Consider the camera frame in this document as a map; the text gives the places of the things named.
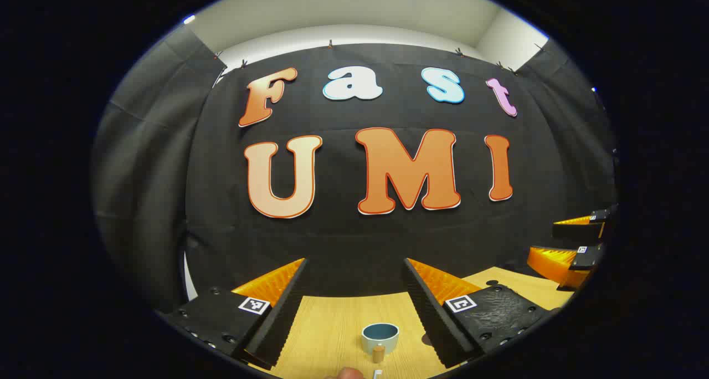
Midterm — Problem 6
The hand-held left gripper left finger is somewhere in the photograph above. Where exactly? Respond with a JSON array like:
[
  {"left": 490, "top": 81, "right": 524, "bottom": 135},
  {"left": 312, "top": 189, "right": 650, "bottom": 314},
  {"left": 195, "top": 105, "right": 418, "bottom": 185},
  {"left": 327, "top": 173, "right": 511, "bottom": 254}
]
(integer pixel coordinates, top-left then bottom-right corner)
[{"left": 161, "top": 257, "right": 309, "bottom": 368}]

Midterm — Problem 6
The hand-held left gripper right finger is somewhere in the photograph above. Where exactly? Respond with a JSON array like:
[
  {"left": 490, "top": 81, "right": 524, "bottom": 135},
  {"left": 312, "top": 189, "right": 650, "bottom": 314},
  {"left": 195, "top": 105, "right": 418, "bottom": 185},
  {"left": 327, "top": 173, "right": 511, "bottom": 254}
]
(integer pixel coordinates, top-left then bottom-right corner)
[{"left": 402, "top": 257, "right": 554, "bottom": 370}]

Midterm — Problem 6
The blue-grey cup with wooden handle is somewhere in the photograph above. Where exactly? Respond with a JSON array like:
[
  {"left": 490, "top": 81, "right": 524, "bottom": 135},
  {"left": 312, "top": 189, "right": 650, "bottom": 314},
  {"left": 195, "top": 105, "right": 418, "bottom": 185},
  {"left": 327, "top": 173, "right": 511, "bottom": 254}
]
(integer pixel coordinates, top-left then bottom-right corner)
[{"left": 361, "top": 322, "right": 400, "bottom": 364}]

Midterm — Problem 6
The wooden desktop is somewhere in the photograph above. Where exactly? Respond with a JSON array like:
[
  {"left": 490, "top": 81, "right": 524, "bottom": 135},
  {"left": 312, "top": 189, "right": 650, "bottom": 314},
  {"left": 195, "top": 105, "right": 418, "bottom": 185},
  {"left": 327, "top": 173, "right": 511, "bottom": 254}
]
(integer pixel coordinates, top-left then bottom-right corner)
[{"left": 244, "top": 265, "right": 577, "bottom": 379}]

